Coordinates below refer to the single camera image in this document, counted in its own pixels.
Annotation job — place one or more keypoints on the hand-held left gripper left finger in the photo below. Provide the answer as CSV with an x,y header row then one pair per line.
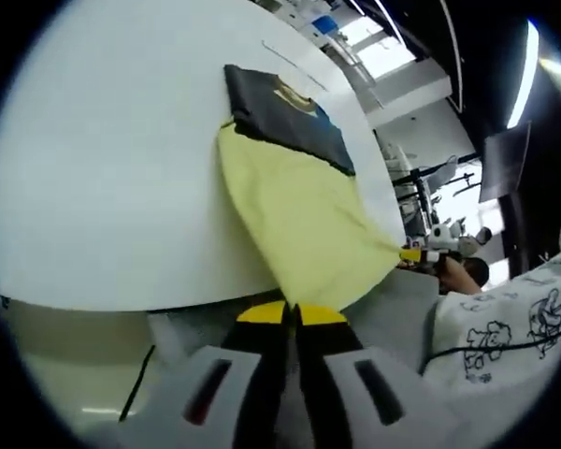
x,y
224,397

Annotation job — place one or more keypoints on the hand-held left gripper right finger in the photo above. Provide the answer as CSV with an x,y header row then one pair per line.
x,y
355,397

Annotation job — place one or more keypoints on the white table cover plate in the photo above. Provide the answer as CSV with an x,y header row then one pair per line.
x,y
294,61

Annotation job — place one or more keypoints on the yellow and black garment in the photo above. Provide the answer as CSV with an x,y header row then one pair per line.
x,y
299,210

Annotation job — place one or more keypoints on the blue container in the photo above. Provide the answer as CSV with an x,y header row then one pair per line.
x,y
326,25

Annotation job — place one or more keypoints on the grey trousers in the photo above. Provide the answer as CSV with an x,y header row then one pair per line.
x,y
392,318

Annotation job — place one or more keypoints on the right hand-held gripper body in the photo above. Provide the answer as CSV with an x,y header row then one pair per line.
x,y
441,236

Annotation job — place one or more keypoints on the black monitor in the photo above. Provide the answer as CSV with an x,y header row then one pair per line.
x,y
505,163

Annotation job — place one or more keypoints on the person in white shirt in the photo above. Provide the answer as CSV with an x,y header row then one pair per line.
x,y
509,327

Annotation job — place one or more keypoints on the ceiling light strip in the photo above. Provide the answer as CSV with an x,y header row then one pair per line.
x,y
523,75

